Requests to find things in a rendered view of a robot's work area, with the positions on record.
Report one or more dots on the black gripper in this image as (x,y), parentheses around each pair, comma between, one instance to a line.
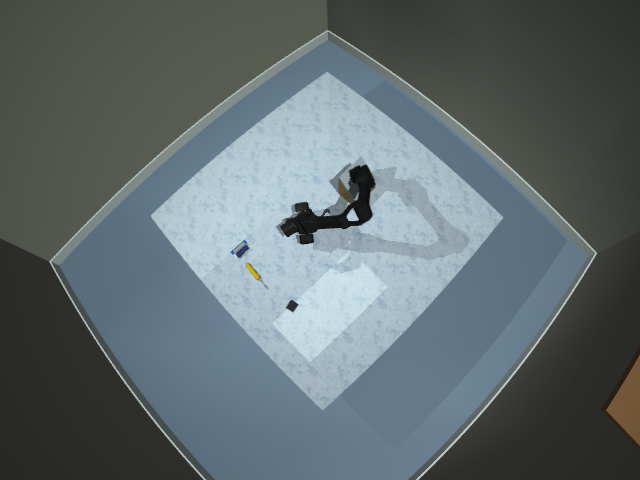
(308,238)

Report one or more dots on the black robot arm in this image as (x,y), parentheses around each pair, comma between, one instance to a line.
(307,222)

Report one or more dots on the black flat square panel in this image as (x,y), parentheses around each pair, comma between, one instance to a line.
(292,306)

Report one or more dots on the yellow-handled screwdriver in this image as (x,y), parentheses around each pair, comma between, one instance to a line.
(254,273)

